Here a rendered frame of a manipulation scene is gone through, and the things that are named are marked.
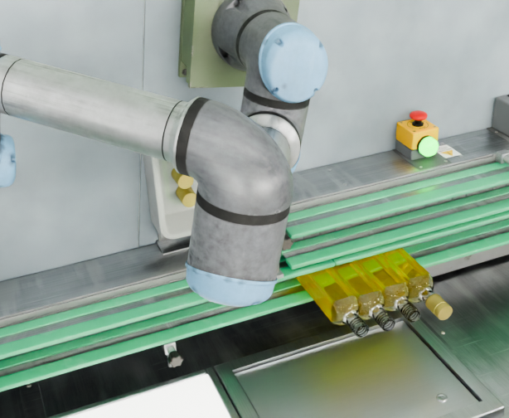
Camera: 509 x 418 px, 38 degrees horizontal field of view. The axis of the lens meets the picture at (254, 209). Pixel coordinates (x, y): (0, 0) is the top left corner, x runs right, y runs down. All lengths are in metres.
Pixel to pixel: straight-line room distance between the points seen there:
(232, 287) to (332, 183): 0.76
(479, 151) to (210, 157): 1.05
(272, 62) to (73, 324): 0.63
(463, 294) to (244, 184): 1.09
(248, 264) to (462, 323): 0.95
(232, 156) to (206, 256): 0.13
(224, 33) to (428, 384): 0.79
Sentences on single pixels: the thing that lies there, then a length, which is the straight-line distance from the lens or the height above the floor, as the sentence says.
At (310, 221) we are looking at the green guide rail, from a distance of 1.53.
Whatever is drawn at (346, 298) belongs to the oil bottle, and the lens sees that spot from 1.50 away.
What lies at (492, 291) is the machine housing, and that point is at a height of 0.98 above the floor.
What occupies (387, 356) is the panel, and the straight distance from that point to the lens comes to 1.61.
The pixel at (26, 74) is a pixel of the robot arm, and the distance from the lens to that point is 0.97.
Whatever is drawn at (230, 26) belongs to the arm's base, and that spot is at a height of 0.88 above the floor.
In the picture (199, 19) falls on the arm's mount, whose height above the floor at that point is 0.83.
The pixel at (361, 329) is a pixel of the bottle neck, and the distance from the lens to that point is 1.48.
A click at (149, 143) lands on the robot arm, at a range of 0.89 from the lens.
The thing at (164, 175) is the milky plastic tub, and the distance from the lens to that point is 1.54.
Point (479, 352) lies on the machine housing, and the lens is 1.70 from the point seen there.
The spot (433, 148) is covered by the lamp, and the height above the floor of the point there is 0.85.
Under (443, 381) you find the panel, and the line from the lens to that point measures 1.57.
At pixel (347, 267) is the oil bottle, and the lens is 1.59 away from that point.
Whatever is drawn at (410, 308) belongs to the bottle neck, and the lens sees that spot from 1.51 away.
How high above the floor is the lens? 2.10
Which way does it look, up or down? 53 degrees down
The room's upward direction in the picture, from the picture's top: 140 degrees clockwise
